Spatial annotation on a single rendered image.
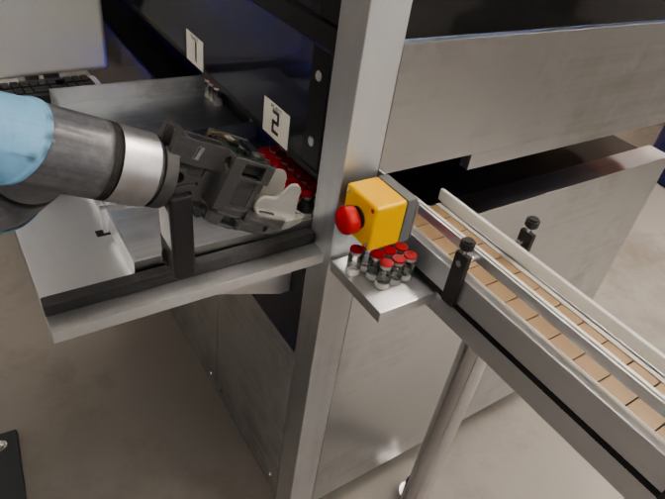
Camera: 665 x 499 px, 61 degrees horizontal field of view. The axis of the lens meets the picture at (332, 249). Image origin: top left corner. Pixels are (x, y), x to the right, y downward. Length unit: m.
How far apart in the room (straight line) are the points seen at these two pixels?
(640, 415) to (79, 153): 0.65
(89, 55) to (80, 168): 1.19
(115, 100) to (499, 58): 0.81
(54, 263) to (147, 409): 0.97
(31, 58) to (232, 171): 1.14
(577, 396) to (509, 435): 1.16
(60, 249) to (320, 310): 0.41
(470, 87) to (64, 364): 1.48
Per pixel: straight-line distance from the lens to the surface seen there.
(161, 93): 1.39
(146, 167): 0.56
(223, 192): 0.60
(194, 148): 0.58
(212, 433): 1.73
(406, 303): 0.84
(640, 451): 0.75
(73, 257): 0.90
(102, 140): 0.54
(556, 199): 1.29
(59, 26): 1.68
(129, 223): 0.95
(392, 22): 0.75
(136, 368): 1.90
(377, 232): 0.77
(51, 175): 0.53
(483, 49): 0.89
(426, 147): 0.89
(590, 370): 0.78
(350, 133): 0.78
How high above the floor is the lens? 1.43
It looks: 37 degrees down
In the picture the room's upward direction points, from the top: 9 degrees clockwise
